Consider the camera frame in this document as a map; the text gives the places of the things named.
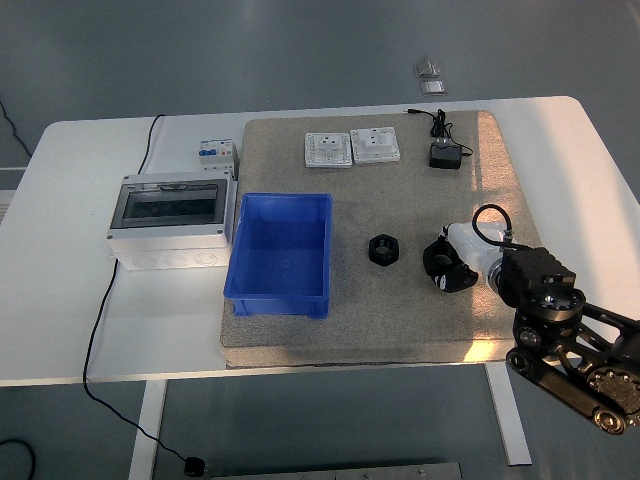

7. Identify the blue plastic box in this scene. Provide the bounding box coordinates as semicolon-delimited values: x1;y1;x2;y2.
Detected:
221;192;335;320

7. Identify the white and black right hand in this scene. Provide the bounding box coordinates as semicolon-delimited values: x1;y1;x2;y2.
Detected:
422;221;508;295

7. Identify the thin black floor cable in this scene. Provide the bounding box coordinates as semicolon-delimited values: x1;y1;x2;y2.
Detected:
0;98;33;158

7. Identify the white wall socket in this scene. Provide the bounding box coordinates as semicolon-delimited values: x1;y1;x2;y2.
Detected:
303;131;354;170
349;126;403;166

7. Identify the white and blue circuit breaker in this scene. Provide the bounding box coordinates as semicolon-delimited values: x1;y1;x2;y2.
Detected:
195;138;240;174

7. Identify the long black cable with plug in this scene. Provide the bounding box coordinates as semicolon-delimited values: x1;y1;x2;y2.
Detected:
81;113;208;478

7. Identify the looped black floor cable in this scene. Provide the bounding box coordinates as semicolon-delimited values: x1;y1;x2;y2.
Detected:
0;438;37;480

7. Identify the white distribution box, clear lid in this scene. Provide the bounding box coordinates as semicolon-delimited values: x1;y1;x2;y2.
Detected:
107;171;240;272

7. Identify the open metal floor socket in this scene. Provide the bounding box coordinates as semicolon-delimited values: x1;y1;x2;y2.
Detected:
412;54;442;79

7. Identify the black power adapter with cord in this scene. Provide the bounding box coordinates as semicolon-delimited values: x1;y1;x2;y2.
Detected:
403;106;474;171

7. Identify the grey-brown mat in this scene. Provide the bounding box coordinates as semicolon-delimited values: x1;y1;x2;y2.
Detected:
218;109;546;371

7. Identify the white table leg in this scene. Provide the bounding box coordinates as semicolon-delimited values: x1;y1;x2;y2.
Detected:
128;381;169;480
483;364;533;468

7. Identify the grey metal plate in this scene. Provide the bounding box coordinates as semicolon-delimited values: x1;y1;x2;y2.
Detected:
209;461;464;480

